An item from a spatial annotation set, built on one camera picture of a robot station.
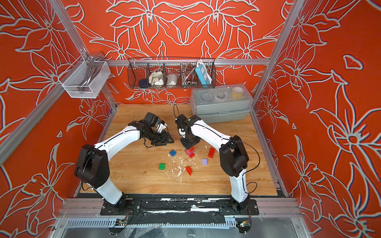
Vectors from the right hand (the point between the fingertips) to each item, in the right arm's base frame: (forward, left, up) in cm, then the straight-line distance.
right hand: (186, 145), depth 86 cm
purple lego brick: (-6, -11, -8) cm, 15 cm away
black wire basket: (+45, +12, +21) cm, 51 cm away
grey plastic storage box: (+30, -23, +6) cm, 38 cm away
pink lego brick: (-2, -2, -5) cm, 5 cm away
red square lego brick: (-3, -3, 0) cm, 4 cm away
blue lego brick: (-1, +9, -8) cm, 12 cm away
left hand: (+1, +9, +2) cm, 10 cm away
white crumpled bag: (+35, +20, +23) cm, 46 cm away
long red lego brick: (0, -16, -8) cm, 18 cm away
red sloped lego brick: (-12, -2, -8) cm, 14 cm away
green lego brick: (-10, +14, -7) cm, 19 cm away
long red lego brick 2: (-2, -3, -7) cm, 9 cm away
